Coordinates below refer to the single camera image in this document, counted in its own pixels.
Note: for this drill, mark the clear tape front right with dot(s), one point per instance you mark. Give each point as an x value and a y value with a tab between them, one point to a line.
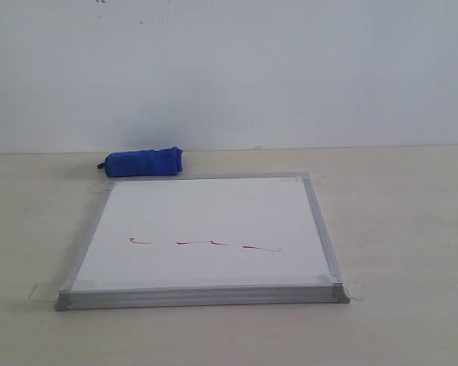
355	290

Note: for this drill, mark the clear tape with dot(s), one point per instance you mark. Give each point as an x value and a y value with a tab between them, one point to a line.
45	292
355	290
317	179
98	187

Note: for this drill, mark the clear tape front left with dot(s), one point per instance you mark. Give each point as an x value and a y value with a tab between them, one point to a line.
45	292

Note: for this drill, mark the clear tape back right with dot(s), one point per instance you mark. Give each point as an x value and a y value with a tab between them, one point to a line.
317	179

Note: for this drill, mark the white board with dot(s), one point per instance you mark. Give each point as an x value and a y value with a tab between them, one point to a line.
203	241

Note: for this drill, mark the blue cloth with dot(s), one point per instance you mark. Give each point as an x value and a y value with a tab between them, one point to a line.
163	162

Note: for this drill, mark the clear tape back left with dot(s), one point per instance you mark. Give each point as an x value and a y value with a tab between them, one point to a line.
98	187

